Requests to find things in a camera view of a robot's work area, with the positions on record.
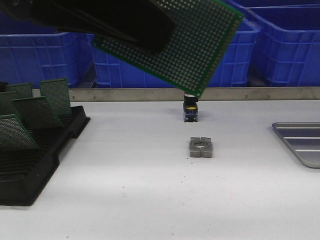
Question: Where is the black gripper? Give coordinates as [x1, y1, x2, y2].
[0, 0, 82, 33]

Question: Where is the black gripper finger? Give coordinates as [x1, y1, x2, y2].
[56, 0, 176, 53]

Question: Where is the green perforated circuit board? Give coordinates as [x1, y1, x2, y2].
[92, 0, 245, 98]

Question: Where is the green board front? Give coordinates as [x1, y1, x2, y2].
[0, 114, 39, 152]

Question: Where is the green board rear right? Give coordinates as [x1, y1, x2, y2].
[39, 78, 72, 116]

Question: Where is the green board rear left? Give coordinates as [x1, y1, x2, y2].
[4, 82, 33, 99]

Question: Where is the green board middle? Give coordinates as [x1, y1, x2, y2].
[11, 96, 63, 130]

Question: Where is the green board far left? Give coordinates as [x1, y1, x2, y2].
[0, 91, 23, 124]

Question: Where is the black slotted board rack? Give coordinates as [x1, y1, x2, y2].
[0, 105, 90, 206]

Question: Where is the silver metal tray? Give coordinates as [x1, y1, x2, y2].
[272, 122, 320, 169]

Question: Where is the blue left plastic crate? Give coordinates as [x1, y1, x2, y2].
[0, 13, 93, 88]

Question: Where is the blue plastic crate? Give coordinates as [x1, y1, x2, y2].
[0, 13, 93, 88]
[86, 18, 260, 89]
[243, 6, 320, 87]

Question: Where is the blue centre plastic crate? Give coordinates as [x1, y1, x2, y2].
[86, 18, 260, 89]

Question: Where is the red emergency stop button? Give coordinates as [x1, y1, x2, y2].
[183, 92, 199, 123]

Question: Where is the blue far right crate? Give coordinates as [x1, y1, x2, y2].
[224, 0, 320, 10]

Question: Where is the grey metal clamp block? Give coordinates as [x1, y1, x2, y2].
[189, 137, 213, 158]

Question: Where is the blue right plastic crate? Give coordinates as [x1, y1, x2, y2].
[243, 6, 320, 87]

